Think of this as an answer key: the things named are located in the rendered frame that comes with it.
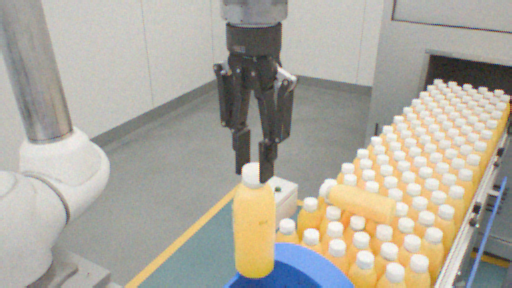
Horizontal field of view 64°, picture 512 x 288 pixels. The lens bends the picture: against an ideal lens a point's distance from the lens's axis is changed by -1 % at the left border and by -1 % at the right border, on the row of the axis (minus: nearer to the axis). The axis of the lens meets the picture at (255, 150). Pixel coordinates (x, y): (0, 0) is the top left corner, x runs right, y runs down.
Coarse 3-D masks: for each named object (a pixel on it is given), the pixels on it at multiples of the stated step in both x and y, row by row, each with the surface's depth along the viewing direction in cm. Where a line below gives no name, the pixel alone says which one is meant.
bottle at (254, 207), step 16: (240, 192) 65; (256, 192) 64; (272, 192) 66; (240, 208) 65; (256, 208) 64; (272, 208) 66; (240, 224) 66; (256, 224) 65; (272, 224) 67; (240, 240) 68; (256, 240) 67; (272, 240) 69; (240, 256) 70; (256, 256) 68; (272, 256) 71; (240, 272) 71; (256, 272) 70
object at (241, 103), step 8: (240, 72) 56; (240, 80) 57; (240, 88) 58; (240, 96) 59; (248, 96) 61; (240, 104) 60; (248, 104) 61; (232, 112) 61; (240, 112) 61; (232, 120) 62; (240, 120) 62; (232, 128) 62
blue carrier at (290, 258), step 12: (276, 252) 80; (288, 252) 79; (300, 252) 78; (312, 252) 78; (276, 264) 86; (288, 264) 76; (300, 264) 75; (312, 264) 76; (324, 264) 76; (240, 276) 87; (264, 276) 90; (276, 276) 87; (288, 276) 85; (300, 276) 83; (312, 276) 73; (324, 276) 74; (336, 276) 75
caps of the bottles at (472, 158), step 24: (480, 96) 194; (504, 96) 194; (432, 120) 168; (456, 120) 169; (408, 144) 151; (432, 144) 149; (480, 144) 149; (384, 168) 133; (408, 168) 135; (456, 192) 121; (432, 216) 110
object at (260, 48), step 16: (240, 32) 52; (256, 32) 51; (272, 32) 52; (240, 48) 53; (256, 48) 52; (272, 48) 53; (240, 64) 57; (256, 64) 55; (272, 64) 54; (272, 80) 56
